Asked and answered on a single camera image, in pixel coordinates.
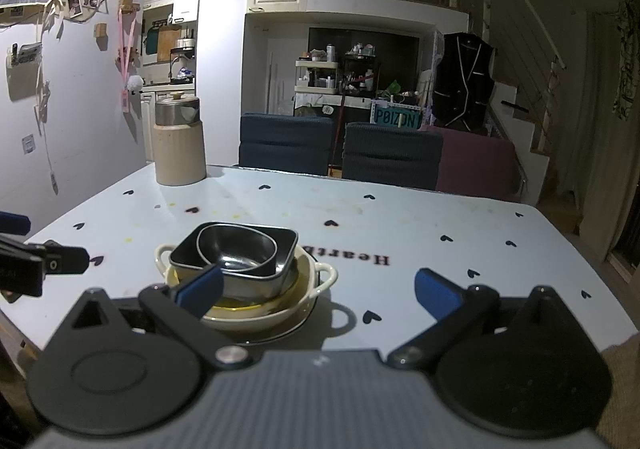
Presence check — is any beige jug with steel top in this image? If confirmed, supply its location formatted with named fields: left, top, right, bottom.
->
left=152, top=90, right=207, bottom=186

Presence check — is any heart printed tablecloth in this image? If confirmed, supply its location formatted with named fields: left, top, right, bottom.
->
left=0, top=164, right=640, bottom=350

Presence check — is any white shelf cart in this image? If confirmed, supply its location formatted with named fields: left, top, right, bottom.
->
left=294, top=59, right=341, bottom=92

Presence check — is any floral bowl with yellow rim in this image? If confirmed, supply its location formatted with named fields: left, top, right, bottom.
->
left=165, top=254, right=313, bottom=319

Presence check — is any round steel bowl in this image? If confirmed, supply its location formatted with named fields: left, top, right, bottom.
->
left=196, top=224, right=277, bottom=277

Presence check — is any black vest with white trim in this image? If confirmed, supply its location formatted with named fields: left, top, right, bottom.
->
left=431, top=32, right=497, bottom=130

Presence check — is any wooden cutting board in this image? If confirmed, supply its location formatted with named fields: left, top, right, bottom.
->
left=157, top=24, right=182, bottom=63

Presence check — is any cream bowl with handles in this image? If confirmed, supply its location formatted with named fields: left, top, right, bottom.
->
left=154, top=243, right=338, bottom=334

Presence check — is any maroon chair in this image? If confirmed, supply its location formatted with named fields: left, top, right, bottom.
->
left=420, top=125, right=523, bottom=202

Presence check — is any beige woven cloth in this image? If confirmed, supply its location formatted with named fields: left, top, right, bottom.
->
left=597, top=336, right=640, bottom=449

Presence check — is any white plate with dark rim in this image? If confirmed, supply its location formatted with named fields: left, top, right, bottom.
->
left=200, top=289, right=321, bottom=346

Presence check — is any floral curtain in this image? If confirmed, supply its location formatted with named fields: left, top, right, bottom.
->
left=612, top=0, right=640, bottom=122

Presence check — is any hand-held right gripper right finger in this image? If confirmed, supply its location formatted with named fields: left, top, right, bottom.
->
left=387, top=268, right=583, bottom=370

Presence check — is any dark blue chair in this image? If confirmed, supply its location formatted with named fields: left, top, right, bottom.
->
left=238, top=113, right=337, bottom=175
left=342, top=122, right=444, bottom=190

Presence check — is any steel rectangular container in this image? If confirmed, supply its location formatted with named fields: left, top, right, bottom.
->
left=169, top=222, right=299, bottom=300
left=220, top=254, right=299, bottom=301

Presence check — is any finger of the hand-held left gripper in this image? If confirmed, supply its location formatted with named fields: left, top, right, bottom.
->
left=0, top=235, right=91, bottom=276
left=0, top=212, right=30, bottom=236

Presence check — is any pink lanyard with fluffy toy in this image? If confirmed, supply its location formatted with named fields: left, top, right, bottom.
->
left=117, top=9, right=146, bottom=111

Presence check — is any wall letter holder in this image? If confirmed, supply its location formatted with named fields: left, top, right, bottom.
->
left=6, top=43, right=43, bottom=68

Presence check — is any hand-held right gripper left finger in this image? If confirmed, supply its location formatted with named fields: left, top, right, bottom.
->
left=70, top=265, right=251, bottom=370

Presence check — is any stair railing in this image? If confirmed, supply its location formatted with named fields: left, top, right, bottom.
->
left=470, top=0, right=567, bottom=95

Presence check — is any teal sign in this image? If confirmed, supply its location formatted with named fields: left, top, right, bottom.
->
left=370, top=106, right=421, bottom=130

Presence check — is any white base cabinet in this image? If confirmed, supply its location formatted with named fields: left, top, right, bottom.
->
left=140, top=89, right=196, bottom=165

